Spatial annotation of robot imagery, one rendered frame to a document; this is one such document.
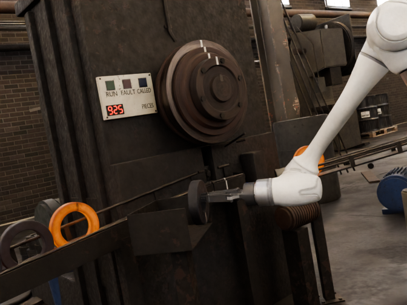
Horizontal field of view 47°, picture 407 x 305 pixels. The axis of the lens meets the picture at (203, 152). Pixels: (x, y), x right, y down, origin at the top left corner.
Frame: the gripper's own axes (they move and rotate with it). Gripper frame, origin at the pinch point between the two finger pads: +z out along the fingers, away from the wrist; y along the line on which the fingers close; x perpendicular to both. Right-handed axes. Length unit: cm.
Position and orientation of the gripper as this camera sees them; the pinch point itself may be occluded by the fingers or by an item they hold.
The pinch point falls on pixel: (198, 197)
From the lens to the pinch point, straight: 163.1
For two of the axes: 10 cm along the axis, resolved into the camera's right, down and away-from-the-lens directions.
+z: -9.5, 1.0, 2.9
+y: 2.8, -1.0, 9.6
